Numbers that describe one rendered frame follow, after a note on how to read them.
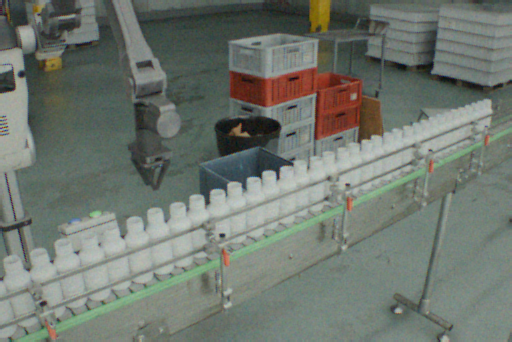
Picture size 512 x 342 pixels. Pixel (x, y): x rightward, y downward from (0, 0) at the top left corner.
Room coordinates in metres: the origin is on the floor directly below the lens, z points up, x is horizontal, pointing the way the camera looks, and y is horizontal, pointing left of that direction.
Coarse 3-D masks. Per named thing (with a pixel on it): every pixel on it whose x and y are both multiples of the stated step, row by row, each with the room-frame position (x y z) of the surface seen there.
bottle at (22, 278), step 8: (8, 256) 0.82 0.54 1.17; (16, 256) 0.82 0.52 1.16; (8, 264) 0.79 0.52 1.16; (16, 264) 0.80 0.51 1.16; (8, 272) 0.79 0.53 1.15; (16, 272) 0.79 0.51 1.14; (24, 272) 0.81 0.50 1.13; (8, 280) 0.79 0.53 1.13; (16, 280) 0.79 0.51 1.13; (24, 280) 0.80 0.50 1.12; (8, 288) 0.78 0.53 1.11; (16, 288) 0.78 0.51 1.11; (16, 296) 0.78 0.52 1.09; (24, 296) 0.79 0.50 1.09; (16, 304) 0.78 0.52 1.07; (24, 304) 0.78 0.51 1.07; (32, 304) 0.80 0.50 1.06; (16, 312) 0.78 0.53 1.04; (24, 312) 0.78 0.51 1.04; (32, 320) 0.79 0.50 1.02
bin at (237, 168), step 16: (224, 160) 1.89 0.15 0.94; (240, 160) 1.94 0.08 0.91; (256, 160) 2.00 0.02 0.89; (272, 160) 1.94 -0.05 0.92; (288, 160) 1.87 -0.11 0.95; (208, 176) 1.76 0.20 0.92; (224, 176) 1.89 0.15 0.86; (240, 176) 1.94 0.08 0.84; (256, 176) 2.00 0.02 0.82; (208, 192) 1.77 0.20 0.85
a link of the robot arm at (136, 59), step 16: (112, 0) 1.08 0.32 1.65; (128, 0) 1.10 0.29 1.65; (112, 16) 1.08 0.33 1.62; (128, 16) 1.08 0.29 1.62; (128, 32) 1.05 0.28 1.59; (128, 48) 1.03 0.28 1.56; (144, 48) 1.05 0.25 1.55; (128, 64) 1.02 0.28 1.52; (144, 64) 1.05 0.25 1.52; (144, 80) 1.01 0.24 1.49; (160, 80) 1.03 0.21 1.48
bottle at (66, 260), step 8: (64, 240) 0.90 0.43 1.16; (56, 248) 0.87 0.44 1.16; (64, 248) 0.87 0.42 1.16; (72, 248) 0.89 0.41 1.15; (56, 256) 0.88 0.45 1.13; (64, 256) 0.87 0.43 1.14; (72, 256) 0.88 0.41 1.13; (56, 264) 0.86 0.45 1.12; (64, 264) 0.86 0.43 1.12; (72, 264) 0.87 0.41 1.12; (80, 264) 0.89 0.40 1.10; (64, 272) 0.85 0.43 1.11; (64, 280) 0.85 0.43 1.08; (72, 280) 0.86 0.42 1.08; (80, 280) 0.87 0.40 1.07; (64, 288) 0.85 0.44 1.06; (72, 288) 0.86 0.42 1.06; (80, 288) 0.87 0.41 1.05; (64, 296) 0.86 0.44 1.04; (72, 304) 0.85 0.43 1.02; (80, 304) 0.86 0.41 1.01
